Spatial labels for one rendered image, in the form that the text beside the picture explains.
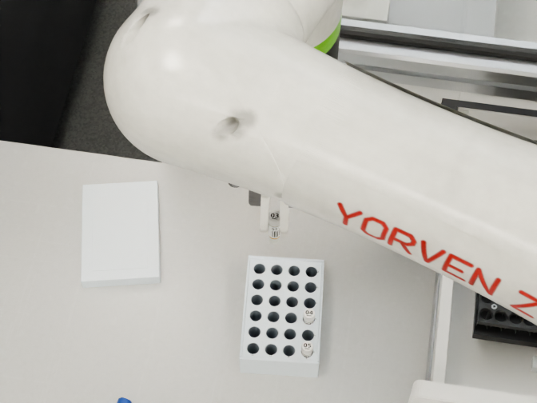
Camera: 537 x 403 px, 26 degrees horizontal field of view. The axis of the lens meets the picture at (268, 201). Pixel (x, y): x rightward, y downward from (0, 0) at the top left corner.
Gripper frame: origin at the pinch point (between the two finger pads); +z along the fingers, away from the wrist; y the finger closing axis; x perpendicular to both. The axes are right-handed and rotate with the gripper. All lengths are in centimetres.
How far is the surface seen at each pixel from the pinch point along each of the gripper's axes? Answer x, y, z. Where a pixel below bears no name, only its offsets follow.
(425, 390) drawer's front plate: 14.9, -14.8, 7.1
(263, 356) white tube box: 6.8, 0.6, 20.6
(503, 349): 6.2, -23.9, 16.3
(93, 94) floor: -83, 42, 101
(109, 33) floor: -99, 41, 101
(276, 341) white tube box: 5.0, -0.7, 20.6
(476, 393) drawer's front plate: 14.8, -19.4, 7.1
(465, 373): 9.0, -19.9, 16.3
